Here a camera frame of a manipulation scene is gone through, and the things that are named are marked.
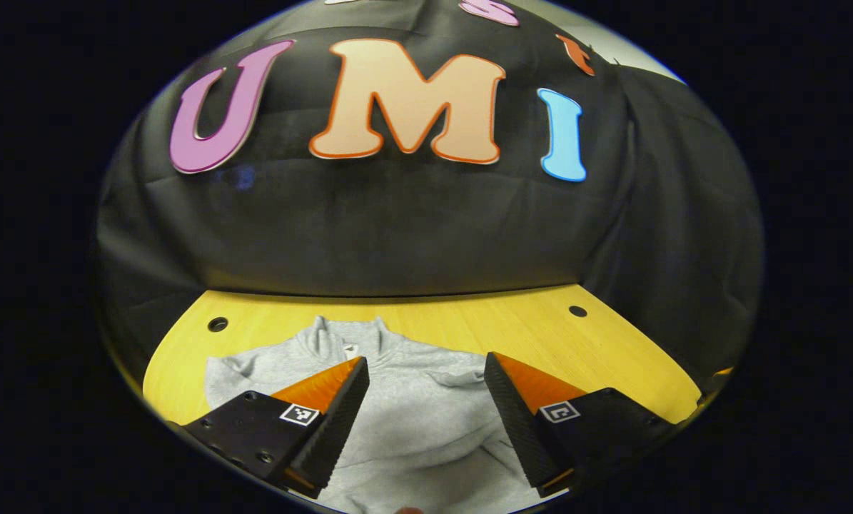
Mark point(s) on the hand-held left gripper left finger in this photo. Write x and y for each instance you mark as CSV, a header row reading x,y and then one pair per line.
x,y
340,428

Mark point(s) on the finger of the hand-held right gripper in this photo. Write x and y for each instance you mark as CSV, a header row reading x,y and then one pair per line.
x,y
722,371

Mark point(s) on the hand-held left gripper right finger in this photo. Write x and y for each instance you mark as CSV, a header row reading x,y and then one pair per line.
x,y
522,428

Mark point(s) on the grey zip-neck sweatshirt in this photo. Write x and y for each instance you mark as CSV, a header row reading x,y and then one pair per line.
x,y
426,428

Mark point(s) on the black backdrop cloth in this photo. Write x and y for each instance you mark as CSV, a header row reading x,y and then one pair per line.
x,y
397,228

